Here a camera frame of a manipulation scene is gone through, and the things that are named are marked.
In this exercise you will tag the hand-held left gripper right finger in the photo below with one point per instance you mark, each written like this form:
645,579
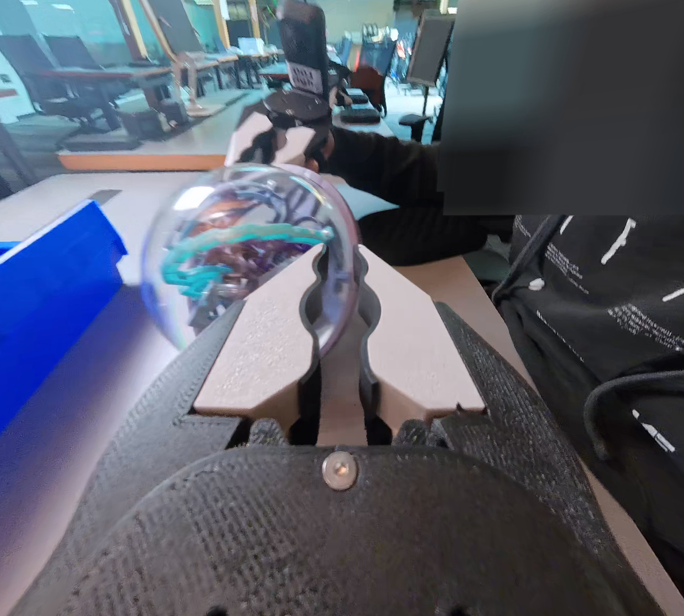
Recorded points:
422,360

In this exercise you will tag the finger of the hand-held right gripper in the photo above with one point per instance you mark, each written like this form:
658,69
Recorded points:
248,137
299,146

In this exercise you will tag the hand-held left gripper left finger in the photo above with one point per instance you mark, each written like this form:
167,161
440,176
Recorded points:
262,354

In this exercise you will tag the clear maze ball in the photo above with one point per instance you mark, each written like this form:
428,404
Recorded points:
246,253

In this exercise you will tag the person's right forearm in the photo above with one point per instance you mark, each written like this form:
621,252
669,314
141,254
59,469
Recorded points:
406,189

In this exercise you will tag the wooden-edged desk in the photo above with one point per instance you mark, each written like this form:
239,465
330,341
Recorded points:
182,141

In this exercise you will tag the black monitor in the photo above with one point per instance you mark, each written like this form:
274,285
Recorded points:
430,48

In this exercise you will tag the black office chair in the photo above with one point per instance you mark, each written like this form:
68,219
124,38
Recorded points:
53,77

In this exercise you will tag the blue plastic bin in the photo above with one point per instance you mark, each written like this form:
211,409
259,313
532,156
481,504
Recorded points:
53,306

